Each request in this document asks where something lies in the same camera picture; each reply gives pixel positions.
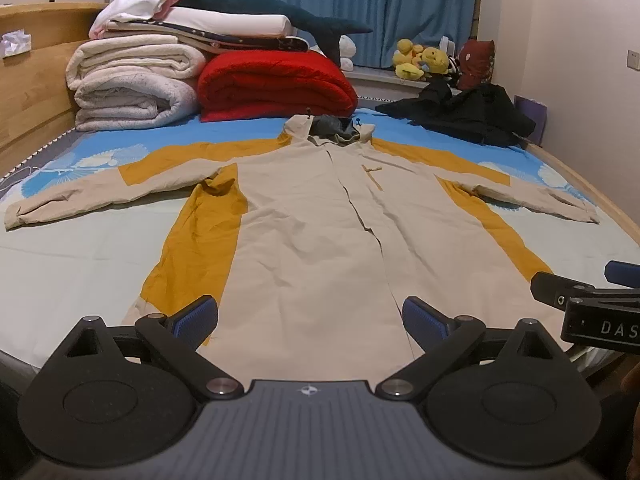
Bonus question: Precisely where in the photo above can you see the pink and white cloth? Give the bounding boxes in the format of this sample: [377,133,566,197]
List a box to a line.
[89,0,185,40]

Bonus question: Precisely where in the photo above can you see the dark red plush cushion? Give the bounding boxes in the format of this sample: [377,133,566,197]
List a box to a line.
[457,38,497,92]

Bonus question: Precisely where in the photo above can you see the purple box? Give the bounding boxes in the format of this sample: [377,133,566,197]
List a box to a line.
[514,94,549,147]

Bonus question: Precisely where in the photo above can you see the beige and yellow jacket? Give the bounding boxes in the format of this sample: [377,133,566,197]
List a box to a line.
[4,114,601,361]

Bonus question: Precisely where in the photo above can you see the wooden bed headboard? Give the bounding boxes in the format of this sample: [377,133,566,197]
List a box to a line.
[0,2,108,177]

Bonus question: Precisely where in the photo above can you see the dark and white folded clothes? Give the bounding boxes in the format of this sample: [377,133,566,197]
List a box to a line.
[162,6,296,40]

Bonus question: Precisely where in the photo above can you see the pile of black clothes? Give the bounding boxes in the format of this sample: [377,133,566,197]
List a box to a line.
[375,79,537,150]

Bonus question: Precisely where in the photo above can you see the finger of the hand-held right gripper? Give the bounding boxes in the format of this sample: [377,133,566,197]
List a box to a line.
[531,271,608,311]
[604,260,640,287]

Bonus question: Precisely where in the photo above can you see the white folded quilt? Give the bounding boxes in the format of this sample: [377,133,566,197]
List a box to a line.
[65,37,207,133]

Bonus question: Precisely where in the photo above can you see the white window sill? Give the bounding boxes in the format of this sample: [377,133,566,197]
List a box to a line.
[345,67,461,102]

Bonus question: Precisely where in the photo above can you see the red folded blanket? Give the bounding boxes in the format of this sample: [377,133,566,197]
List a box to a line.
[196,50,359,123]

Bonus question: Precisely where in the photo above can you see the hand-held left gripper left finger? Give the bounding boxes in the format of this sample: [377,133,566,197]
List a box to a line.
[65,295,245,401]

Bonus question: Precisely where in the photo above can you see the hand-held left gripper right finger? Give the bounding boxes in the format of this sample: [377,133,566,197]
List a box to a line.
[375,296,568,401]

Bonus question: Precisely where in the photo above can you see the yellow plush toy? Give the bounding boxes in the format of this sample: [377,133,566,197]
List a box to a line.
[420,46,452,80]
[393,38,427,82]

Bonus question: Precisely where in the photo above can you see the dark teal shark plush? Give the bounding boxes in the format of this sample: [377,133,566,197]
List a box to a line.
[172,0,375,63]

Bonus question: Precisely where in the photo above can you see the blue curtain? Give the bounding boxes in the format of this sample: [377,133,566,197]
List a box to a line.
[261,0,482,70]

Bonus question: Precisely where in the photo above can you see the white tissue pack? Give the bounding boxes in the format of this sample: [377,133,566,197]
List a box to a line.
[0,30,32,59]

